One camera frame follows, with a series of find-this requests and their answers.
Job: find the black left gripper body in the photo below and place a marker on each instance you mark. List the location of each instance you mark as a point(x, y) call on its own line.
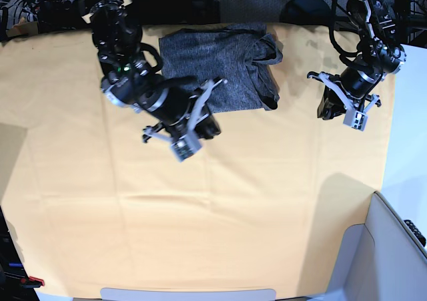
point(347, 90)

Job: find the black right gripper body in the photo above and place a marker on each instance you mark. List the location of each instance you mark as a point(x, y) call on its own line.
point(180, 114)

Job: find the grey long-sleeve T-shirt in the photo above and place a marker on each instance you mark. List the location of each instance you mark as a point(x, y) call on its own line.
point(241, 54)

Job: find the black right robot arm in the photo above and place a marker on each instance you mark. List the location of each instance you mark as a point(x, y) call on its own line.
point(131, 78)

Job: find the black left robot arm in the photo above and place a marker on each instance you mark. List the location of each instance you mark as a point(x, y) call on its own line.
point(378, 53)

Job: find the black round chair base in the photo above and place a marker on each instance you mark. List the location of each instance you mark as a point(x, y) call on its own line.
point(306, 12)

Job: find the yellow table cloth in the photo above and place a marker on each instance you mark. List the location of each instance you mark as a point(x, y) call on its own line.
point(264, 205)

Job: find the red black clamp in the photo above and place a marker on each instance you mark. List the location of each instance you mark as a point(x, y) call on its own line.
point(31, 282)

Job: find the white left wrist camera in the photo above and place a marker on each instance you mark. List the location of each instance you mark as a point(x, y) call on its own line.
point(355, 119)

